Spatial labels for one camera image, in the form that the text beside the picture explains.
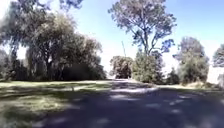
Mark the small tree clump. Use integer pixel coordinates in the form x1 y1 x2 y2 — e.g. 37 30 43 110
109 55 135 80

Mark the thin pole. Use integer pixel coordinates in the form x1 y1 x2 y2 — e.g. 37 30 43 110
120 40 128 58

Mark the dense green bush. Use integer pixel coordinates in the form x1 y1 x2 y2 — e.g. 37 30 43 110
131 49 165 85

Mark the grey asphalt path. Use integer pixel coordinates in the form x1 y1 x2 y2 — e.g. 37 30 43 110
31 78 224 128

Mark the tall sparse tree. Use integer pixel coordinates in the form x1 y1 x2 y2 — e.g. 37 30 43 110
108 0 178 58

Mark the group of large trees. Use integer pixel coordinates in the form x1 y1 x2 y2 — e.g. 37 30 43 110
0 0 108 82

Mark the round green tree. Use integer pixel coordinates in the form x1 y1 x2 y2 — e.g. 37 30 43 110
172 36 210 84

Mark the grass lawn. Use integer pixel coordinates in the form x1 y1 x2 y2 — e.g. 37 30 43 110
0 79 114 128

